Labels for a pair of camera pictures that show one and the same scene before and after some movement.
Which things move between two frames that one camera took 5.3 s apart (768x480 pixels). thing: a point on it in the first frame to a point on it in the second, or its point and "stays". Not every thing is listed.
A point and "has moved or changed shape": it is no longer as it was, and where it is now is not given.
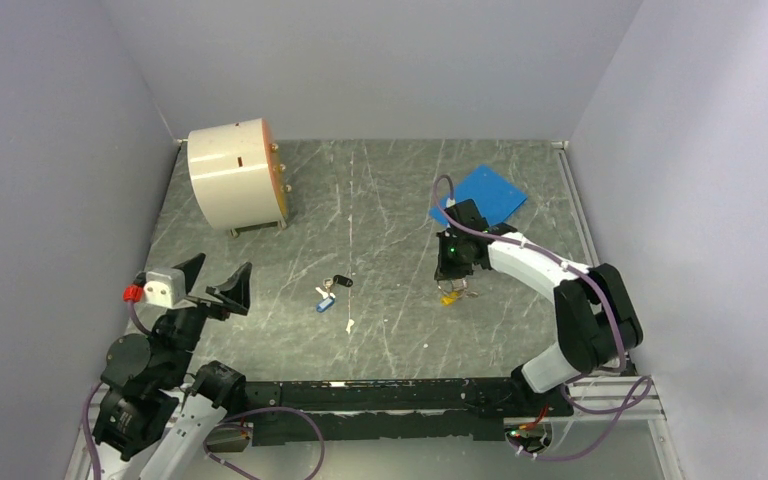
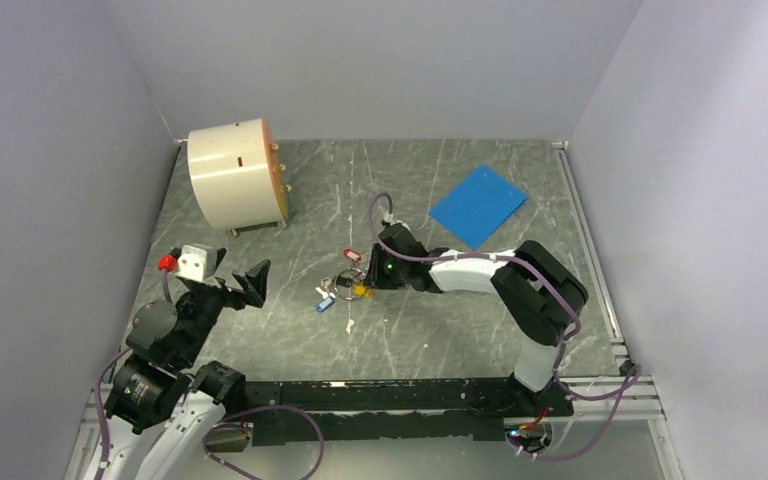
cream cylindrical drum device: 238,176 stays
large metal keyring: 459,288 has moved or changed shape
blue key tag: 320,307 stays
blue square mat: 494,198 stays
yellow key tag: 448,301 to 362,290
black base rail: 357,411 stays
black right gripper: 444,269 to 375,277
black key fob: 344,281 stays
